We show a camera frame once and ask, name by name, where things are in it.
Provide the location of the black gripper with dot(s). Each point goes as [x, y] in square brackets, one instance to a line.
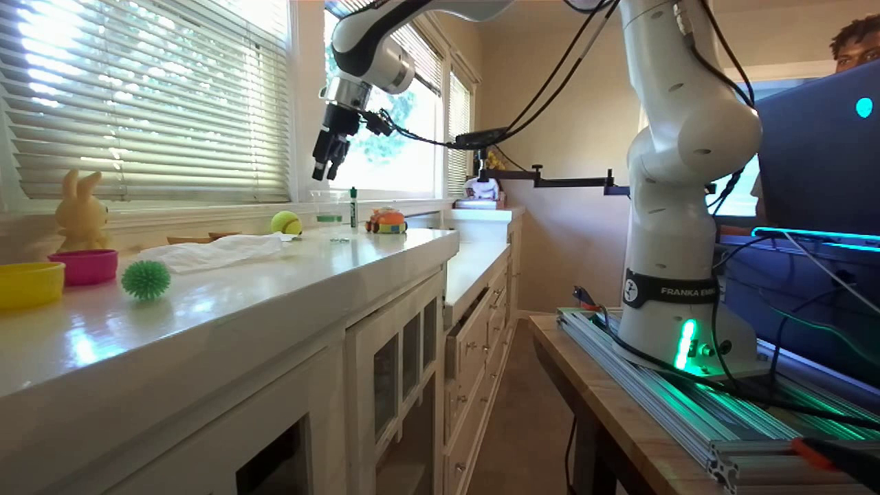
[336, 127]

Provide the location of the yellow-green tennis ball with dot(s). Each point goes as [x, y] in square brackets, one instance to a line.
[288, 220]

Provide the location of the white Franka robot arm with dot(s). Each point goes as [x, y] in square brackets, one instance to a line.
[677, 238]

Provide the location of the clear plastic cup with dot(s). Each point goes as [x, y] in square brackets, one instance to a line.
[329, 217]

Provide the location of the small green cup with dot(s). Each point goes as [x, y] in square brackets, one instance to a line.
[148, 278]

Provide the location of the pink plastic cup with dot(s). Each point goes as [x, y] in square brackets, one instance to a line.
[86, 267]

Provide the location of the green marker pen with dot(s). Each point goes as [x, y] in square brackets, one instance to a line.
[354, 209]

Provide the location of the white cloth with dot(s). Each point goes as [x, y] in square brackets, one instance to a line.
[221, 252]

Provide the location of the small white purple device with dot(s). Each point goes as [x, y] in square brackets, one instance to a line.
[482, 190]

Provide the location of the white window blinds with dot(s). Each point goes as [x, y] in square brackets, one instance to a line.
[148, 101]

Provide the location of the white counter cabinet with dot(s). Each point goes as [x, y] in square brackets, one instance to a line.
[276, 385]

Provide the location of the yellow bunny figure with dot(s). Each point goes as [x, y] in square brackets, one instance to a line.
[85, 220]

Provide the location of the yellow bowl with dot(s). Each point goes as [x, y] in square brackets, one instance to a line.
[30, 288]

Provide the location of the wooden table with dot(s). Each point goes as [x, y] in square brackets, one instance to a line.
[596, 402]

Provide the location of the dark blue lit case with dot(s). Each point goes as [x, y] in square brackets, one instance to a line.
[800, 292]

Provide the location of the blue lit monitor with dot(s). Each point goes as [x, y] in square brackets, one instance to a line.
[816, 167]

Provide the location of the person head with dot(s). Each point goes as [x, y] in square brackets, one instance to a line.
[856, 46]

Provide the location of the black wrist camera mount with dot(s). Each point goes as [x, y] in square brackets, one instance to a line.
[378, 123]

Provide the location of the black stereo camera bar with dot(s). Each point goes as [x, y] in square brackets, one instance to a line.
[482, 138]

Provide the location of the aluminium rail frame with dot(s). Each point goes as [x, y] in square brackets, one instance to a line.
[669, 402]

